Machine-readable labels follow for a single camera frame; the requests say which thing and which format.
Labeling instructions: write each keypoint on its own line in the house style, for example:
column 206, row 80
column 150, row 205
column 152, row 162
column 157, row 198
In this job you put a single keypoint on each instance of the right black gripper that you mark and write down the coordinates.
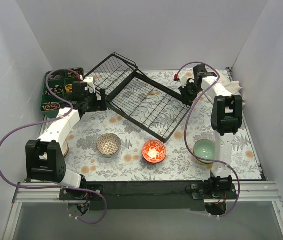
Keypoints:
column 187, row 94

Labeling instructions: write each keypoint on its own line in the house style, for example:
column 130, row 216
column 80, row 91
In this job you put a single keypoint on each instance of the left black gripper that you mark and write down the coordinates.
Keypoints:
column 102, row 99

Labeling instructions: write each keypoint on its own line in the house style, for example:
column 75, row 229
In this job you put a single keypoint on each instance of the black wire dish rack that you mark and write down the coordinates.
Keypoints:
column 144, row 102

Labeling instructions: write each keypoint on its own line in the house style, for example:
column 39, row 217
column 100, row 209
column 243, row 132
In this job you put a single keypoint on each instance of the brown patterned bowl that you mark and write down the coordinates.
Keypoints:
column 108, row 145

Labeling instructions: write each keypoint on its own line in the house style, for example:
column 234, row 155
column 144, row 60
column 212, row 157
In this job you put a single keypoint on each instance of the red floral bowl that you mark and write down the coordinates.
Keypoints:
column 154, row 151

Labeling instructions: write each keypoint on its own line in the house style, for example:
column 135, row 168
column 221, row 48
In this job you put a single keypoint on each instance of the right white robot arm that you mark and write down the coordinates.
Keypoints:
column 226, row 119

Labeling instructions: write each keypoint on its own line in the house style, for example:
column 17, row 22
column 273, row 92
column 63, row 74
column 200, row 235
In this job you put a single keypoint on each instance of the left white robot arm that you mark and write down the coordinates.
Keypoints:
column 45, row 157

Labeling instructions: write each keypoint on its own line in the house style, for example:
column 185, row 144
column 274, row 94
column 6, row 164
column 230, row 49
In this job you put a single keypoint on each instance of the green compartment tray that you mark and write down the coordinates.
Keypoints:
column 57, row 82

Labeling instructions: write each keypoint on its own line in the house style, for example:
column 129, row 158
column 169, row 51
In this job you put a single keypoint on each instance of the white folded cloth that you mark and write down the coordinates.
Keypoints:
column 232, row 86

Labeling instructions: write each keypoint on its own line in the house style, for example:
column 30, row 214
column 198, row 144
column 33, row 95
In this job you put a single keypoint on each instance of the mint green bowl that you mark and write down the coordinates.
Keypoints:
column 205, row 149

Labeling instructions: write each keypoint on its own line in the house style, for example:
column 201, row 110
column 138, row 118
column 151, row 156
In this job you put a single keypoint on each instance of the cream white bowl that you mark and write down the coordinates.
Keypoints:
column 65, row 149

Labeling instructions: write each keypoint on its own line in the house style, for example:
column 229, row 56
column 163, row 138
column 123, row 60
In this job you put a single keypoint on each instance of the yellow bowl under green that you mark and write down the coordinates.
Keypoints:
column 202, row 162

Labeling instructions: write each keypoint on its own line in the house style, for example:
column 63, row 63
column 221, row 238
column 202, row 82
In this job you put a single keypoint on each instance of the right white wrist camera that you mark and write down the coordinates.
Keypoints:
column 182, row 79

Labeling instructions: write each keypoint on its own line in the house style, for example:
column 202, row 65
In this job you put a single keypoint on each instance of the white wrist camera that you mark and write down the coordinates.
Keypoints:
column 182, row 79
column 90, row 81

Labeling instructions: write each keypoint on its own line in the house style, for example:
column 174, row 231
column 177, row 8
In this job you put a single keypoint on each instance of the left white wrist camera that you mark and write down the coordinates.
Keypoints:
column 90, row 81

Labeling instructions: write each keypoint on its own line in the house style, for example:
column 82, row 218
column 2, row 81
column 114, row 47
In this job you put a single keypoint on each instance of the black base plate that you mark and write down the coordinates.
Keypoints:
column 151, row 195

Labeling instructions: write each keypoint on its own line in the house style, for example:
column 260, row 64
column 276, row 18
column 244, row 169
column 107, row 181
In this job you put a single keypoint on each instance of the aluminium frame rail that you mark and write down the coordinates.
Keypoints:
column 250, row 191

